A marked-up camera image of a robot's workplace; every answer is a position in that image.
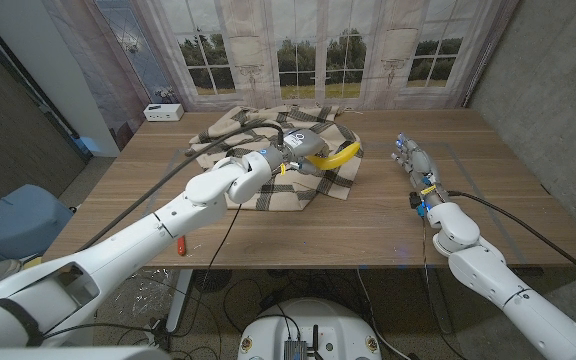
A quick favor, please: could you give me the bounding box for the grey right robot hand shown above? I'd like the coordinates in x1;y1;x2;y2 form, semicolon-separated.
390;132;452;211

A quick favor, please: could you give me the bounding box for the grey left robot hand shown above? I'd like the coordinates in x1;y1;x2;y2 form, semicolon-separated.
260;128;329;176

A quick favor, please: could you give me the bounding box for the yellow banana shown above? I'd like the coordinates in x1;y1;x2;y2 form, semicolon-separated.
305;141;362;171

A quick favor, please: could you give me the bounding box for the cream plaid scarf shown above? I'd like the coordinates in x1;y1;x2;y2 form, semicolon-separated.
185;104;365;212

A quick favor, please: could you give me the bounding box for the printed window backdrop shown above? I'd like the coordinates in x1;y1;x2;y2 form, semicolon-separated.
41;0;522;151

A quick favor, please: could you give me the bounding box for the grey table leg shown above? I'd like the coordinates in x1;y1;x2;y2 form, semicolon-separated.
420;269;453;335

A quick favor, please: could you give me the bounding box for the white power box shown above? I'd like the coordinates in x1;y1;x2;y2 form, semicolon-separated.
142;103;185;123

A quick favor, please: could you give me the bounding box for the dark round floor fan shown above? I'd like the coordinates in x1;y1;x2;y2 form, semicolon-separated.
191;269;230;294

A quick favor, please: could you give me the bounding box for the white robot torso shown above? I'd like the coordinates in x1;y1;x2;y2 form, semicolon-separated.
237;298;383;360

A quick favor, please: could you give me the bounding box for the white table leg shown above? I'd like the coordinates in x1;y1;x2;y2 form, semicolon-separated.
166;269;194;331

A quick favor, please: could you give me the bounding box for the black box on torso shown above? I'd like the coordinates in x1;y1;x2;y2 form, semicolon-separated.
282;324;325;360

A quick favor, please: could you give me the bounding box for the blue chair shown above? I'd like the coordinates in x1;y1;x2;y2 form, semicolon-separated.
0;183;75;266

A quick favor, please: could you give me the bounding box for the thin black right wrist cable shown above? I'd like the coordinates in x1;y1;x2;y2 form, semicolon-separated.
420;214;469;360

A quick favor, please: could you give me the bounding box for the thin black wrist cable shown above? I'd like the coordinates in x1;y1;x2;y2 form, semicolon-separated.
167;202;243;341
420;214;469;360

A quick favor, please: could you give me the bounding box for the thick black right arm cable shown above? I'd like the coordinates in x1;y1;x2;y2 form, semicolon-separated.
447;189;576;290

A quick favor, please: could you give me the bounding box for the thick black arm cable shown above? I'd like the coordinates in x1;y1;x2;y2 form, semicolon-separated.
447;189;576;290
75;119;287;251

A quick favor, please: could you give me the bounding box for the thin black left wrist cable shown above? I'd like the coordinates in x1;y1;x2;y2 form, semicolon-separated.
167;202;243;341

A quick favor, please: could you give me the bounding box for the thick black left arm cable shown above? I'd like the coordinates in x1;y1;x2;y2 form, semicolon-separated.
75;119;287;251

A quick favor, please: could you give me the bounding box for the white floor cable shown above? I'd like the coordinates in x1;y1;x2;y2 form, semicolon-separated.
356;269;412;360

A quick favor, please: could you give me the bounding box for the black floor cable loop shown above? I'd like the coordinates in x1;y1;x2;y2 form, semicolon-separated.
221;277;269;334

